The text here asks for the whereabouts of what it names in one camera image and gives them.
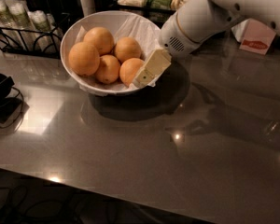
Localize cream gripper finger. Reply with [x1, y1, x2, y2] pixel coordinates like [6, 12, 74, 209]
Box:
[133, 49, 171, 88]

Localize orange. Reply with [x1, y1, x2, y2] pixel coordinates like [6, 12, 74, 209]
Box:
[119, 58, 144, 87]
[83, 27, 115, 55]
[113, 37, 142, 63]
[95, 54, 120, 84]
[68, 42, 100, 77]

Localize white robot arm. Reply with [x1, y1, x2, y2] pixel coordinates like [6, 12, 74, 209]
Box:
[159, 0, 280, 59]

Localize white paper bowl liner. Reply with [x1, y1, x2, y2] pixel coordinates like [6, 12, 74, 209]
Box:
[67, 11, 161, 96]

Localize white bowl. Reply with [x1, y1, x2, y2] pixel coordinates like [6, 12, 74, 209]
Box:
[60, 11, 171, 96]

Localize green tea packets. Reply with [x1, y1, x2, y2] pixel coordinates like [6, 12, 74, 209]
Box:
[145, 0, 172, 10]

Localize cream sachet packets right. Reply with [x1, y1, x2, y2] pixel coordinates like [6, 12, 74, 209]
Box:
[170, 0, 188, 10]

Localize black condiment shelf rack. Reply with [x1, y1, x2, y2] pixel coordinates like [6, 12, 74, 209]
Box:
[113, 0, 206, 26]

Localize white paper cup stack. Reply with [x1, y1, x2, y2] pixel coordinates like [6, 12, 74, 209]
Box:
[80, 0, 95, 16]

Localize white card red logo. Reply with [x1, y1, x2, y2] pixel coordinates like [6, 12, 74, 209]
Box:
[240, 20, 275, 55]

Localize wrapped cup stack right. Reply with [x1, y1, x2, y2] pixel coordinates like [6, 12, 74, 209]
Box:
[29, 10, 63, 54]

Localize wrapped cup stack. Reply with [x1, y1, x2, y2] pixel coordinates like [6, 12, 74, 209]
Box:
[29, 10, 63, 54]
[9, 3, 38, 51]
[0, 0, 21, 48]

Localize wrapped cup stack middle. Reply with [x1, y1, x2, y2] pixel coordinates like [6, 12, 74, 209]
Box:
[9, 3, 38, 51]

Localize wrapped cup stack left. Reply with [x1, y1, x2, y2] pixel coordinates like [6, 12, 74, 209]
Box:
[0, 0, 21, 48]

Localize black pan on stand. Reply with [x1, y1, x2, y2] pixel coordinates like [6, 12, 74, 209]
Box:
[0, 73, 24, 129]

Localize black wire cup rack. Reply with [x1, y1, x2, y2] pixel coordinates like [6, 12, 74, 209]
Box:
[0, 13, 70, 59]

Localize black cables under table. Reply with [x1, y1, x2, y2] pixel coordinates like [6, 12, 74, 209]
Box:
[0, 184, 122, 224]

